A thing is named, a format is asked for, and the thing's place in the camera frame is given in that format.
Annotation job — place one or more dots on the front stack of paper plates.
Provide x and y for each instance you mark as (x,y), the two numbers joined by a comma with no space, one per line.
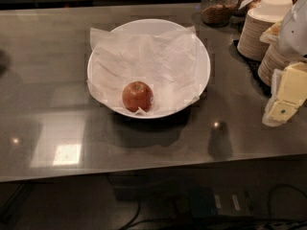
(272,60)

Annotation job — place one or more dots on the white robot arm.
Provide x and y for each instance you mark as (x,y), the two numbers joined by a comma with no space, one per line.
(292,42)

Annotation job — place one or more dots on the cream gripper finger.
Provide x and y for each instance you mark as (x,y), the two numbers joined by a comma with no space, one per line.
(271,35)
(289,92)

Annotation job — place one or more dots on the dark box under table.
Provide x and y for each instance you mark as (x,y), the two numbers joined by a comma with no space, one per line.
(226,203)

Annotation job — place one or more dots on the black tray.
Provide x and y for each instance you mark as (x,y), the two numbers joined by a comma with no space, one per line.
(253,66)

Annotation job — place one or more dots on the red apple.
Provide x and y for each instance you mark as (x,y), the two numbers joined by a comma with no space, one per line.
(137,95)

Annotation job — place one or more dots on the glass jar with grains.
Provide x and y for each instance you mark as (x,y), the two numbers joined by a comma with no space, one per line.
(217,13)

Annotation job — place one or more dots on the stack of paper plates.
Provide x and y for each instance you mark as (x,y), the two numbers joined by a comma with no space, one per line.
(272,60)
(250,45)

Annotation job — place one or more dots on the white paper liner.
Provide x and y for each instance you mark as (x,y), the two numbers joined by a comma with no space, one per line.
(144,58)

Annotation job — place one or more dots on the rear stack of paper plates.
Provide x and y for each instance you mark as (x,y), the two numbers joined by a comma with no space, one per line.
(250,45)

